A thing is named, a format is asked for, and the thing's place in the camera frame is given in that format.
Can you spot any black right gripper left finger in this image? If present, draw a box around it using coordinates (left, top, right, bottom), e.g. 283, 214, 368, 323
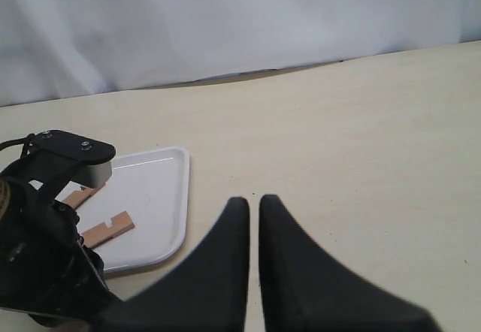
90, 197, 250, 331

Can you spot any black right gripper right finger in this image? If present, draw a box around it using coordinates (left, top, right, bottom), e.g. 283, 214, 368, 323
259, 195, 440, 331

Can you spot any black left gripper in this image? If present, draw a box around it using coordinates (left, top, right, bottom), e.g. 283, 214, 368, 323
1, 162, 121, 327

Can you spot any notched wooden block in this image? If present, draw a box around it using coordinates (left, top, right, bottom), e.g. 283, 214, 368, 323
82, 211, 135, 249
62, 184, 105, 210

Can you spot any white plastic tray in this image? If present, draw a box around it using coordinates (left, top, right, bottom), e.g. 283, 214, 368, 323
77, 146, 190, 273

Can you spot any white backdrop curtain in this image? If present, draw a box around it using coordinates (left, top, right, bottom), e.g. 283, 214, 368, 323
1, 0, 480, 106

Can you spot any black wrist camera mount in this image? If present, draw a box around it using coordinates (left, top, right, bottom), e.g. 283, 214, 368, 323
31, 129, 116, 188

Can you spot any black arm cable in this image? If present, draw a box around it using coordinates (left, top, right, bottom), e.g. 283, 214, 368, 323
0, 132, 37, 160

